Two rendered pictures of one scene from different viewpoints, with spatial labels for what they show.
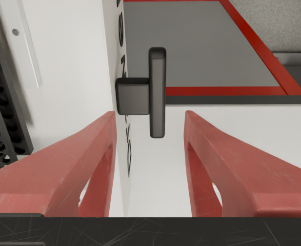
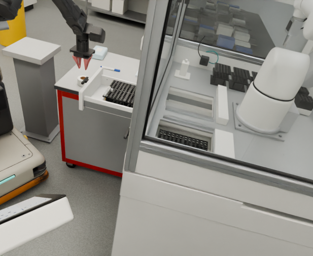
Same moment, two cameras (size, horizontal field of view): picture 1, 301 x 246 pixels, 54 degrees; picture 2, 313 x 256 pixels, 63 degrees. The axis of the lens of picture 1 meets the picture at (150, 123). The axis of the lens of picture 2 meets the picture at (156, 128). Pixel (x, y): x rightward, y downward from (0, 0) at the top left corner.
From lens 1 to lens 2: 1.24 m
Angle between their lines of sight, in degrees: 16
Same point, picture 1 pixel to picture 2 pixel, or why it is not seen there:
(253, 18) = (53, 156)
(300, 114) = (61, 85)
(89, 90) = (91, 80)
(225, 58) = (72, 113)
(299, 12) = not seen: hidden behind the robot
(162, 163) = not seen: hidden behind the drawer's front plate
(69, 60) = (99, 95)
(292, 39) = (39, 145)
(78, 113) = (103, 90)
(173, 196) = not seen: hidden behind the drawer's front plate
